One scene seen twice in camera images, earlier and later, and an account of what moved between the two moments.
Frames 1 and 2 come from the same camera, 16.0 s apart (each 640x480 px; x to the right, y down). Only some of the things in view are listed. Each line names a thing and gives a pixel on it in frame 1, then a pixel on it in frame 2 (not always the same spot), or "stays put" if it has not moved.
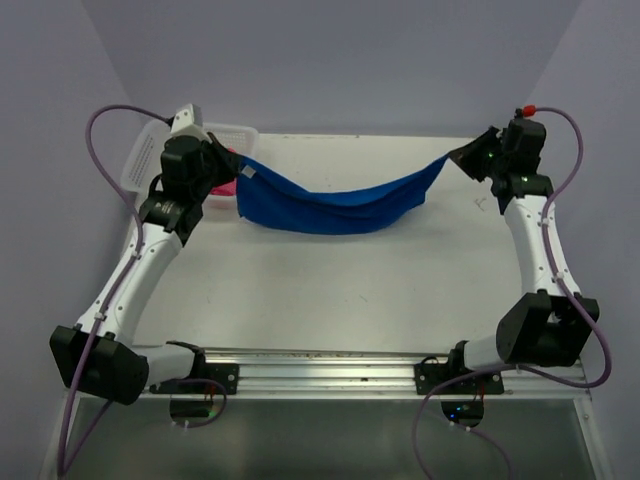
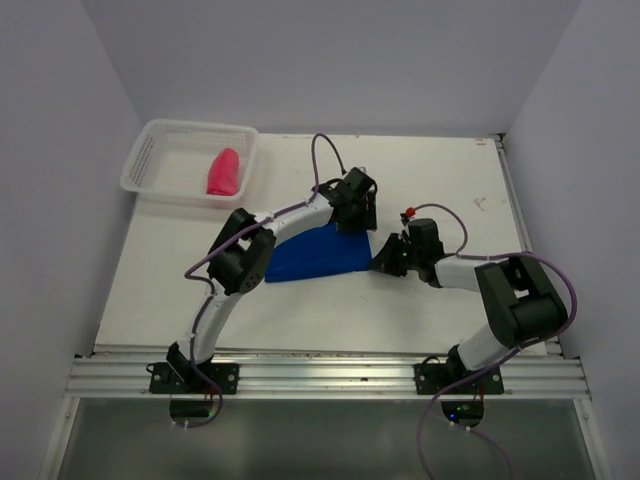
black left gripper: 228,160 → 366,221
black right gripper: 465,158 → 384,262
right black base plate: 430,373 stays put
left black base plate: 226,374 stays put
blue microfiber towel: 272,203 → 323,250
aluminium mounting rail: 326,374 stays put
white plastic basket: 142,163 stays put
